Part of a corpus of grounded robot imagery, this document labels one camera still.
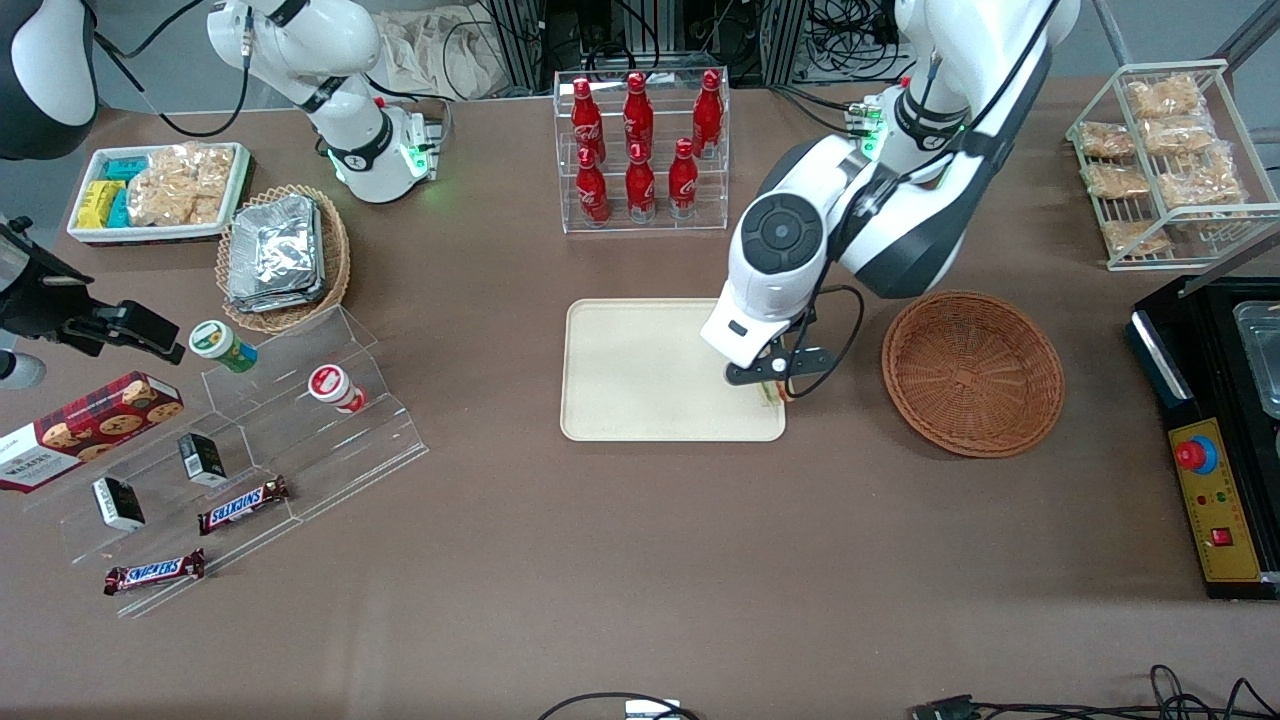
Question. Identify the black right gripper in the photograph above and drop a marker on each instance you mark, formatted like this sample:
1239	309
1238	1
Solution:
42	305

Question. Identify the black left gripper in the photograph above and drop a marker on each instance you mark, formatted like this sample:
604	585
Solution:
802	322

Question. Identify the triangular sandwich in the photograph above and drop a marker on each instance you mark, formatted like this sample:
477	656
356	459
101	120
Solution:
774	393

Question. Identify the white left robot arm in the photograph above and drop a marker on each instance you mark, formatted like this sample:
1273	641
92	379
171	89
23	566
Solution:
900	230

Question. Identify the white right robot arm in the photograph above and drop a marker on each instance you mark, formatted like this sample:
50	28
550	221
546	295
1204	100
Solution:
300	40

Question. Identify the white rectangular snack tray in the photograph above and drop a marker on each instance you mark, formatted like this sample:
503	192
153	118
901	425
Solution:
150	236

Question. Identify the beige plastic tray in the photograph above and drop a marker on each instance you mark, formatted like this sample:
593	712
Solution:
640	370

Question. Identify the empty brown wicker basket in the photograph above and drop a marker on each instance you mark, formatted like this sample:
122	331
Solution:
975	375

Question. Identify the wicker basket holding foil packets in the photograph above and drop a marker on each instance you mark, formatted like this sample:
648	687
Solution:
335	260

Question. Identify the green lidded snack can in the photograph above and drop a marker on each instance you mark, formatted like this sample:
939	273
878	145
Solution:
222	345

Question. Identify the red tartan cookie box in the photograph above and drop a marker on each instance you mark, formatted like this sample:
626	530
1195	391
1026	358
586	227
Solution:
90	430

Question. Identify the teal snack packet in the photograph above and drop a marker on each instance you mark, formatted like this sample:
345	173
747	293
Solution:
125	168
119	210

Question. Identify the yellow snack packet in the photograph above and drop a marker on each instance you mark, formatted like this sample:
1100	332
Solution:
98	205

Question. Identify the small black box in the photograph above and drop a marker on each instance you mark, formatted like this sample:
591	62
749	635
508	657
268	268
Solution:
203	460
118	503

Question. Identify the large clear bag of crackers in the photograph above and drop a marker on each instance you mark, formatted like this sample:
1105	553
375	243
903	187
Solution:
180	185

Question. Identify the silver foil packet stack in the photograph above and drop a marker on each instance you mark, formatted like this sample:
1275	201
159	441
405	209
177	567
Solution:
275	255

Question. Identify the clear acrylic bottle rack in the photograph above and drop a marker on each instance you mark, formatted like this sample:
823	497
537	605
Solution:
660	228

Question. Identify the red lidded snack can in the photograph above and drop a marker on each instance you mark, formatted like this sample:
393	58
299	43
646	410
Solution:
335	388

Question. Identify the snickers chocolate bar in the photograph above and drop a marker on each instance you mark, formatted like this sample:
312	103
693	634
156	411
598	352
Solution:
155	572
243	505

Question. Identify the red cola bottle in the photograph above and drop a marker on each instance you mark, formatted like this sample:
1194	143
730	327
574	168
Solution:
640	188
638	110
708	112
683	182
592	192
584	115

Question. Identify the clear acrylic stepped stand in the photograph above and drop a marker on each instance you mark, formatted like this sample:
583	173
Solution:
330	460

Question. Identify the beige cloth bag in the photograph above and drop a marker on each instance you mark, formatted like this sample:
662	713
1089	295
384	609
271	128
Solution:
440	50

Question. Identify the red emergency stop button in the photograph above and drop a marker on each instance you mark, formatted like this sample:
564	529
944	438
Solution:
1192	455

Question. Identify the black box with yellow panel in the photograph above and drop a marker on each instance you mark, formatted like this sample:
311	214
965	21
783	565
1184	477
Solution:
1220	540

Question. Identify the steel pan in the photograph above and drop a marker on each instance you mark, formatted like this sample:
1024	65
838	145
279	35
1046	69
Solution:
1262	350

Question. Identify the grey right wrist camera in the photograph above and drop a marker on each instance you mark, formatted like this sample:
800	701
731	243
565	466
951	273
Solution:
18	370

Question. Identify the grey metal frame pole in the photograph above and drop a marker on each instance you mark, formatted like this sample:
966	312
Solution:
1108	25

